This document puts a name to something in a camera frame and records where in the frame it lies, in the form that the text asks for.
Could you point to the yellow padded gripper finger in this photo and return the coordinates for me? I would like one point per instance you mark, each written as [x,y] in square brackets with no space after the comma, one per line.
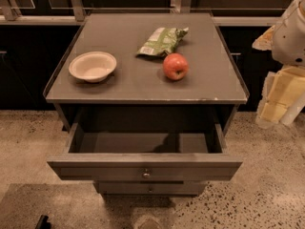
[264,41]

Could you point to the grey top drawer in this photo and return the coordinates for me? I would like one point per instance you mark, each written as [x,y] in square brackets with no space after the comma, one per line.
[124,156]

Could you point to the grey drawer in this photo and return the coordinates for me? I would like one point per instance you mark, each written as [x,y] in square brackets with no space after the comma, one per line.
[167,188]
[124,156]

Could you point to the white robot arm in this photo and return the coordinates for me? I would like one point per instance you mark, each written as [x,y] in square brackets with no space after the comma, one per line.
[286,38]

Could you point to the grey drawer cabinet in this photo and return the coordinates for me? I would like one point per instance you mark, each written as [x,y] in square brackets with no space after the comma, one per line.
[137,97]

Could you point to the round metal drawer knob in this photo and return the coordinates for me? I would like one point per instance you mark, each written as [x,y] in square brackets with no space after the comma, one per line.
[146,173]

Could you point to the grey lower drawer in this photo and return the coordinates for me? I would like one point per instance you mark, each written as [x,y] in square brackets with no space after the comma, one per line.
[167,188]

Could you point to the red apple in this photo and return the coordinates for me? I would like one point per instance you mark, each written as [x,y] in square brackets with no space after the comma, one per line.
[175,66]

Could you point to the green chip bag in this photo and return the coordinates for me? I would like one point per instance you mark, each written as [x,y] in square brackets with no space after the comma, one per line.
[162,42]

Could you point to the white paper bowl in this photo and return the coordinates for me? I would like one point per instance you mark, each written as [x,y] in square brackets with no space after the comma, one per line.
[92,67]

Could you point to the black object at floor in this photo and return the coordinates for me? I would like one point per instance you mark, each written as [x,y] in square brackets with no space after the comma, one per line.
[43,223]

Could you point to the metal railing frame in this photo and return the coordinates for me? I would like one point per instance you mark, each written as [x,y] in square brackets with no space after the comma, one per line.
[95,4]

